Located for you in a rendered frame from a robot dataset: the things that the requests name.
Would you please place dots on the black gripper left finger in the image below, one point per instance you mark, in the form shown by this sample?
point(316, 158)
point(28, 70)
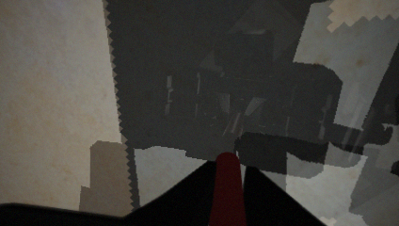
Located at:
point(188, 203)

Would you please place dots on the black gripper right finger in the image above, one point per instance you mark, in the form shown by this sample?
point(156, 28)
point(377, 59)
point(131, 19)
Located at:
point(266, 204)

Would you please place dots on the dark red peg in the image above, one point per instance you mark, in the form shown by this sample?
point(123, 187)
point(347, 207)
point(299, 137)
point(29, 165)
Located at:
point(228, 204)

